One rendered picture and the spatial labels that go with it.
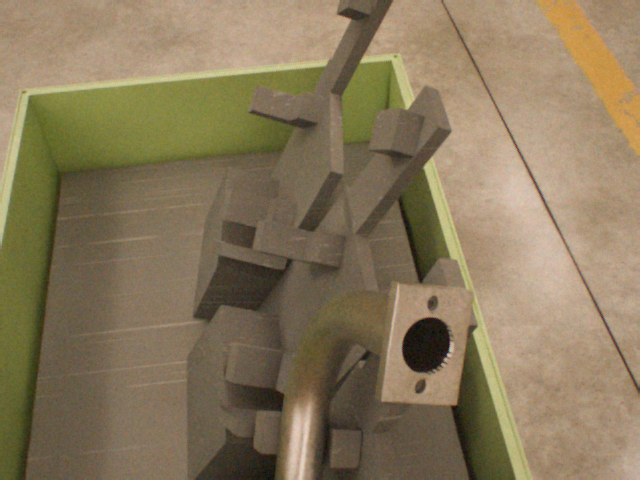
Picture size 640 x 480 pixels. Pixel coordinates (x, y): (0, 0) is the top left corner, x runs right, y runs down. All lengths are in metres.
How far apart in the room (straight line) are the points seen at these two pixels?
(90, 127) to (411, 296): 0.61
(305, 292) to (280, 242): 0.06
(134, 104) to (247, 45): 1.67
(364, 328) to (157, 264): 0.47
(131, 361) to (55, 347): 0.08
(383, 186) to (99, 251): 0.38
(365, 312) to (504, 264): 1.54
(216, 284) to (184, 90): 0.24
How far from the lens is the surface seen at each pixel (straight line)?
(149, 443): 0.72
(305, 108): 0.71
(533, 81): 2.44
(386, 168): 0.57
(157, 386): 0.74
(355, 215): 0.60
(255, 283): 0.72
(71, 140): 0.92
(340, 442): 0.50
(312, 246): 0.61
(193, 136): 0.91
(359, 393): 0.51
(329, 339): 0.45
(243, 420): 0.58
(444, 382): 0.37
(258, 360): 0.62
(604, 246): 2.02
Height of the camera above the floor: 1.48
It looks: 50 degrees down
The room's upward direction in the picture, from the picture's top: 2 degrees counter-clockwise
